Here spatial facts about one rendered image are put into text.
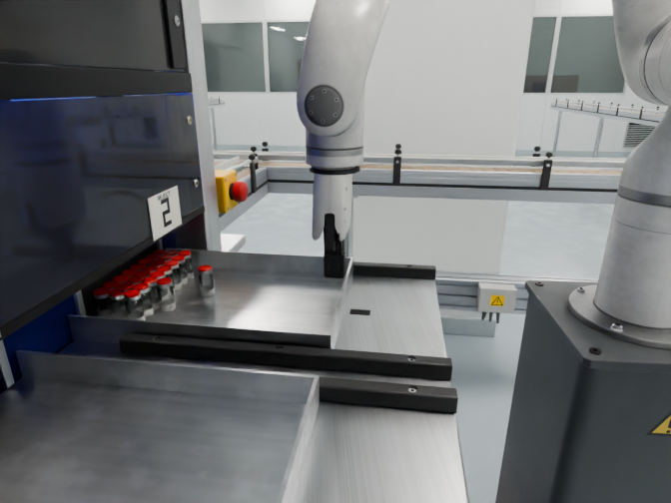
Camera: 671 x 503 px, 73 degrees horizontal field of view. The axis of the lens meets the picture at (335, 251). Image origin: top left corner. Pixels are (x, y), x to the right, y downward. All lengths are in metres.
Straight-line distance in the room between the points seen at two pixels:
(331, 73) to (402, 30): 1.56
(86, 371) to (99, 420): 0.07
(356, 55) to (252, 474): 0.44
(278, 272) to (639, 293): 0.55
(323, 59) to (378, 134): 1.57
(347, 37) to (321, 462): 0.44
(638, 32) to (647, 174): 0.19
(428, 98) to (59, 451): 1.88
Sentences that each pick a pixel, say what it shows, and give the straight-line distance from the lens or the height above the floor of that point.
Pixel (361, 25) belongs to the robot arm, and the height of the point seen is 1.26.
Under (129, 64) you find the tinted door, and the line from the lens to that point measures 0.67.
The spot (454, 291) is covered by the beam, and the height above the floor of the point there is 0.50.
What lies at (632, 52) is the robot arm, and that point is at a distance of 0.78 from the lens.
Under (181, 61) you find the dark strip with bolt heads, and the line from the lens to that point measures 0.78.
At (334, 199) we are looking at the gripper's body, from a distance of 0.64.
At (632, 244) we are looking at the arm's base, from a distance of 0.75.
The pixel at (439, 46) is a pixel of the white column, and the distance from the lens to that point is 2.11.
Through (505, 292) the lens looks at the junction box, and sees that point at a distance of 1.65.
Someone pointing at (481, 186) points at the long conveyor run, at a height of 0.89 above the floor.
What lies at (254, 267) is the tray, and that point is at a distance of 0.82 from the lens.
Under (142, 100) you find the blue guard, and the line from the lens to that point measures 0.67.
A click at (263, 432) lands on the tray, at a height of 0.88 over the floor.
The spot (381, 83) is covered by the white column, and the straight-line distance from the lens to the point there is 2.10.
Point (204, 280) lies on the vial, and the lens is 0.73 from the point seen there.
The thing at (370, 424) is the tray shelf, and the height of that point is 0.88.
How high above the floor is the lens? 1.19
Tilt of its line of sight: 20 degrees down
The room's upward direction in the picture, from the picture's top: straight up
